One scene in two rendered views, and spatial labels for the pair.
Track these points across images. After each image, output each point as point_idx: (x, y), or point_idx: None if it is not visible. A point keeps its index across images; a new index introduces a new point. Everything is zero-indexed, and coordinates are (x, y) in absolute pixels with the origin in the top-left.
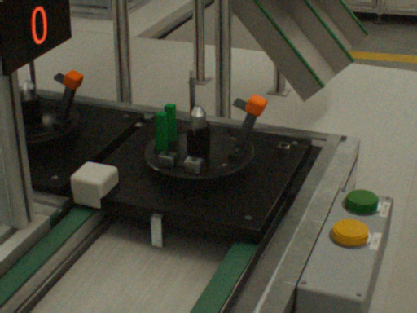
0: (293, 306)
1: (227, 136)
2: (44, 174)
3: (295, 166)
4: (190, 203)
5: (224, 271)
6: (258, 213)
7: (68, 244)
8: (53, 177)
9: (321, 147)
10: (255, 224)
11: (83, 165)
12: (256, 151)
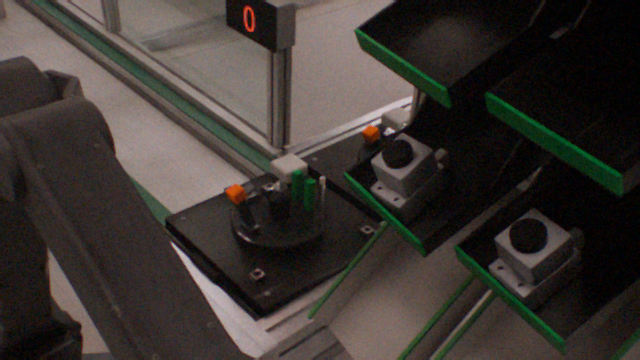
0: None
1: (291, 239)
2: (322, 156)
3: (227, 273)
4: (227, 202)
5: (157, 206)
6: (183, 225)
7: (252, 166)
8: (314, 158)
9: (257, 321)
10: (172, 218)
11: (301, 160)
12: (274, 264)
